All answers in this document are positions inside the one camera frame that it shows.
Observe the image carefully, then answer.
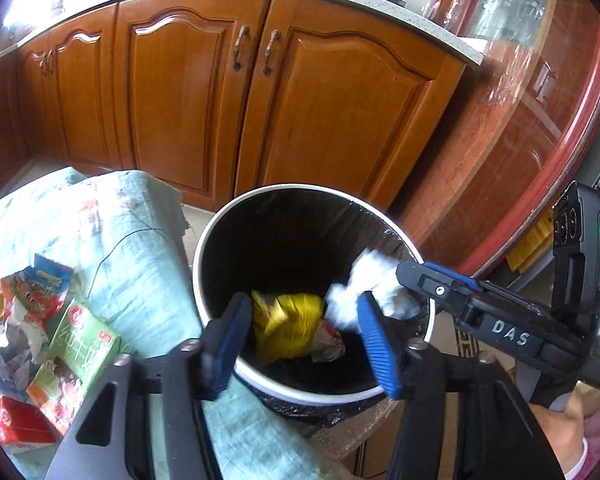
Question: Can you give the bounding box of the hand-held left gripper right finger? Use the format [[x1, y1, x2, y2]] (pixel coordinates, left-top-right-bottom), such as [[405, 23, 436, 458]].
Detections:
[[356, 292, 566, 480]]

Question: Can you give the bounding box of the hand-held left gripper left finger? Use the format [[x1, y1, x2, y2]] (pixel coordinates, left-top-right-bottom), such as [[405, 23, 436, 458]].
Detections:
[[45, 292, 253, 480]]

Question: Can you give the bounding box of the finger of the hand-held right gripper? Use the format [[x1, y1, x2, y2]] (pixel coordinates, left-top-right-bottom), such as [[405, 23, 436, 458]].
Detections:
[[425, 261, 483, 293], [396, 260, 486, 321]]

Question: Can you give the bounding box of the white tissue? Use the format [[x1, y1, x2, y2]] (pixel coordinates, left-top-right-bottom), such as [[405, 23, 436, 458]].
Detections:
[[325, 249, 426, 333]]

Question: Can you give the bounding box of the white rimmed black trash bin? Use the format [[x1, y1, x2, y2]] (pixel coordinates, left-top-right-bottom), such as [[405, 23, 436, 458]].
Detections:
[[191, 183, 437, 428]]

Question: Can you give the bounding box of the green spouted pouch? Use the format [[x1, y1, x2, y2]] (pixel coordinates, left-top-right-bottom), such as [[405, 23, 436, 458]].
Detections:
[[26, 299, 122, 436]]

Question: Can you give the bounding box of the red blue snack packet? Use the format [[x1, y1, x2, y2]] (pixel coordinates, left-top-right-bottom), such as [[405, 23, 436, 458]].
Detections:
[[0, 252, 76, 351]]

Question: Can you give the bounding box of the person's right hand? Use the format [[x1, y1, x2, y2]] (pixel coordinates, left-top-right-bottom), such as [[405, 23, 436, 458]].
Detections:
[[530, 391, 589, 480]]

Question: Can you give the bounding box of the crumpled brown wrapper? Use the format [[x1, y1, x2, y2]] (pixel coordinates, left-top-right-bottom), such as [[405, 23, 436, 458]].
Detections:
[[307, 320, 346, 363]]

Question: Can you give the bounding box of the yellow plastic item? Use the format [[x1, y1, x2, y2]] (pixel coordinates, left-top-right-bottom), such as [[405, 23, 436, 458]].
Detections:
[[505, 210, 556, 273]]

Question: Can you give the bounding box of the yellow plastic packet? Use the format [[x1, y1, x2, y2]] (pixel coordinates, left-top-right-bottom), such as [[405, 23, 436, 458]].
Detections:
[[250, 290, 326, 366]]

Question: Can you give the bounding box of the light green woven sack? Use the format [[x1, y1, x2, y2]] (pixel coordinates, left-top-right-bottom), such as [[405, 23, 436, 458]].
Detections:
[[0, 167, 366, 480]]

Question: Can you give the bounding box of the round red rimmed table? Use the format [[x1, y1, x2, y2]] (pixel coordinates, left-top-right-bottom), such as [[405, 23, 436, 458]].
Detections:
[[397, 0, 600, 281]]

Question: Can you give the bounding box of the wooden cabinet door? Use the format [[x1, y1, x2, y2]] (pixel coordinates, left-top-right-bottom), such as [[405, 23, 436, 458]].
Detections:
[[47, 4, 120, 172], [235, 0, 467, 213], [17, 35, 56, 161], [114, 0, 273, 207], [0, 54, 31, 201]]

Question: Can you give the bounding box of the crumpled grey paper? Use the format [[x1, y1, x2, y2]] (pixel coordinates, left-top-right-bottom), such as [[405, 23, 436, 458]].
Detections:
[[0, 305, 51, 406]]

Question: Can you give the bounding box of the red white carton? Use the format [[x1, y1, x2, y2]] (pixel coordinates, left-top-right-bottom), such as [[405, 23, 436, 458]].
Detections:
[[0, 395, 61, 448]]

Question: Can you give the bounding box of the thin black string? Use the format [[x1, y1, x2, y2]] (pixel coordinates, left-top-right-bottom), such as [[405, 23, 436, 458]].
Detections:
[[87, 227, 163, 306]]

